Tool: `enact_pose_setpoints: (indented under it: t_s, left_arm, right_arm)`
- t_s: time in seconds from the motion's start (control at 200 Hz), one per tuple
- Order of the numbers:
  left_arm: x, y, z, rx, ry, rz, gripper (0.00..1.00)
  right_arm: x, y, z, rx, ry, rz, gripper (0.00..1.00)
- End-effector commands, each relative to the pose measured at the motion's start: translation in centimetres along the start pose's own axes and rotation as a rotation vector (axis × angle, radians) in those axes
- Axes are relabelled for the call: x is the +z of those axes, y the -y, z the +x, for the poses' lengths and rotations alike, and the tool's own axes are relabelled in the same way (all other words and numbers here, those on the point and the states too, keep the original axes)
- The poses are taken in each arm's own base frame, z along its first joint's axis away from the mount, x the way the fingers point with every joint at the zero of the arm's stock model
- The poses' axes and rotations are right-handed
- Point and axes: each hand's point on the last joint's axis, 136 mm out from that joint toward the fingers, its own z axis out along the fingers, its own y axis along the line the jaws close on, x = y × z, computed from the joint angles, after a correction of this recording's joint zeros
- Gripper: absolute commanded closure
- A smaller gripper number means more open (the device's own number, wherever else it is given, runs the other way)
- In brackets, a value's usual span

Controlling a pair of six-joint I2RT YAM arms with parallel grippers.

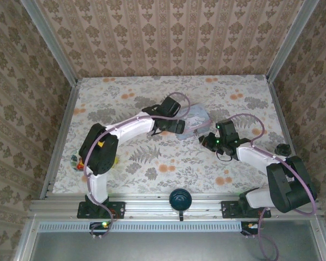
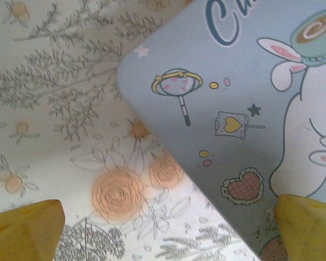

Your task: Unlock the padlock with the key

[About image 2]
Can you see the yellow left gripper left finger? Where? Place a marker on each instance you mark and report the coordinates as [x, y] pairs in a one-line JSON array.
[[21, 233]]

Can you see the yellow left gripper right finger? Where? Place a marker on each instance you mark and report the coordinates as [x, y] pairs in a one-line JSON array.
[[312, 233]]

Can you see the floral patterned tablecloth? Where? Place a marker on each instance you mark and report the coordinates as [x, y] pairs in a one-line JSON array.
[[43, 136]]

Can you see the pastel picture card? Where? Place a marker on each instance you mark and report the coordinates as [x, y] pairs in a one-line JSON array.
[[220, 95]]

